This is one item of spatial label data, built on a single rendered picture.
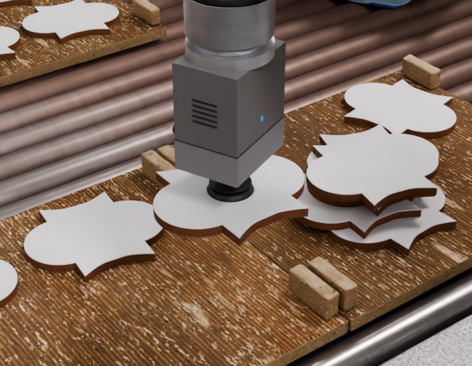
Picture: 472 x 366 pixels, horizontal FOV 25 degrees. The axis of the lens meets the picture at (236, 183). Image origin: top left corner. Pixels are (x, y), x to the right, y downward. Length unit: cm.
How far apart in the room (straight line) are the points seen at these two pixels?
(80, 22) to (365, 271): 68
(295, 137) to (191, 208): 38
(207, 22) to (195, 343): 31
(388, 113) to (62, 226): 44
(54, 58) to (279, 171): 58
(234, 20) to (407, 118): 52
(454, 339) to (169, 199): 31
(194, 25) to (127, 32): 71
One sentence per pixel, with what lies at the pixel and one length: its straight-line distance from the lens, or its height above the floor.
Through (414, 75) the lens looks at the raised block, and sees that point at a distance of 143.
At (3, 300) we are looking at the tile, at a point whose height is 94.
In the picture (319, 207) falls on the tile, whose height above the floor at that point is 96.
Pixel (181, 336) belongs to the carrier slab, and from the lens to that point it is 99.
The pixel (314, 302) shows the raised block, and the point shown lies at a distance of 101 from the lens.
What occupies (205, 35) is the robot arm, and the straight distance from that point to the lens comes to 85.
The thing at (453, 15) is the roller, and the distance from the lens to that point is 170.
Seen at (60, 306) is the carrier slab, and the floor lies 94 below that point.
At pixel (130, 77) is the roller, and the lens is 147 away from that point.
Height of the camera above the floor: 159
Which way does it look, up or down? 33 degrees down
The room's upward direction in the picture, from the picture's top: straight up
